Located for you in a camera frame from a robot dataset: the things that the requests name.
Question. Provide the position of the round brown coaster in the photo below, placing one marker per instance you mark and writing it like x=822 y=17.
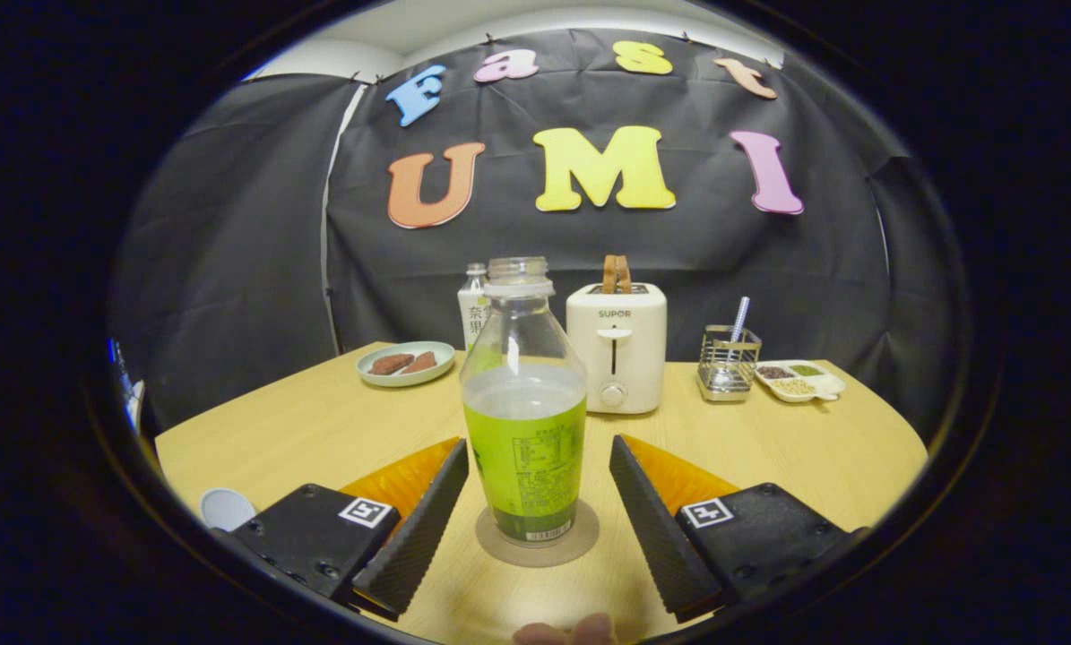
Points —
x=582 y=537

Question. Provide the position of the clear juice bottle green label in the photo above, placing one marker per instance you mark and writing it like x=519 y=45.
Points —
x=526 y=457

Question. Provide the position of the pale green plate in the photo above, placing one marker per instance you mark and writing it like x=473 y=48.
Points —
x=410 y=379

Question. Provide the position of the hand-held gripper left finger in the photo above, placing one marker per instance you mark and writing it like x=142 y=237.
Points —
x=423 y=528

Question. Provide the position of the brown food piece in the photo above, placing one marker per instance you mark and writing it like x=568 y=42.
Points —
x=423 y=362
x=390 y=364

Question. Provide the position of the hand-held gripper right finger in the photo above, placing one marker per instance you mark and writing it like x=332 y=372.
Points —
x=652 y=528

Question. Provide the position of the cream toaster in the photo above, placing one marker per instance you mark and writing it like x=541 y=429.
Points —
x=616 y=358

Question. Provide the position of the pale grey cup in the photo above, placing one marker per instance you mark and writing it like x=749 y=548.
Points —
x=226 y=509

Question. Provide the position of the white divided seed dish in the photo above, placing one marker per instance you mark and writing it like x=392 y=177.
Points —
x=799 y=385

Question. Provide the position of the brown toast slice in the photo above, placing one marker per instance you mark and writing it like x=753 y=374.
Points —
x=616 y=273

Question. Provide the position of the wooden table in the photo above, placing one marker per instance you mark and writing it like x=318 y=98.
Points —
x=768 y=448

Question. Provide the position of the striped straw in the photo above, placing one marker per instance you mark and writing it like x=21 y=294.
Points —
x=741 y=318

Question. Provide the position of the capped bottle white green label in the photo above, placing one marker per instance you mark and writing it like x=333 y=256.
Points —
x=472 y=313

